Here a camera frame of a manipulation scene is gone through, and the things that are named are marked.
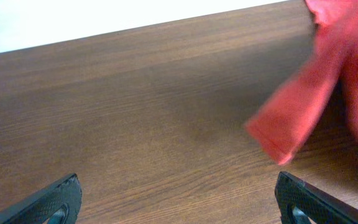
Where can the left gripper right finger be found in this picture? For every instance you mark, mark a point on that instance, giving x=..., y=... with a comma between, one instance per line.
x=301, y=202

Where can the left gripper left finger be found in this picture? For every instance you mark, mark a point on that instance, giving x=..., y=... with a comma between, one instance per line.
x=59, y=202

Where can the orange soccer t-shirt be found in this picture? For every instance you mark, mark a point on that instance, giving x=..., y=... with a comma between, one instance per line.
x=285, y=121

